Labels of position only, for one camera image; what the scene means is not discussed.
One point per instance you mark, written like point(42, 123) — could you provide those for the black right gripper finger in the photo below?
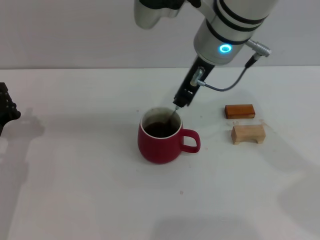
point(181, 103)

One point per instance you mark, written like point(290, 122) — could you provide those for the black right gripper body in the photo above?
point(186, 93)

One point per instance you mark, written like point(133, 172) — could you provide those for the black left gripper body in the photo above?
point(2, 127)

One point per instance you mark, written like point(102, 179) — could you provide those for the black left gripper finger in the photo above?
point(7, 107)

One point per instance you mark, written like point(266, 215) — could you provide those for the red ceramic cup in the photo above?
point(157, 150)

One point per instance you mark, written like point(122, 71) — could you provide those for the light wooden spoon rest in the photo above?
point(247, 132)

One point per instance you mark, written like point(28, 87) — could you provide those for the dark coffee liquid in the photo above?
point(157, 131)

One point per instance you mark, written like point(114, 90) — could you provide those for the dark brown wooden block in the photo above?
point(240, 111)

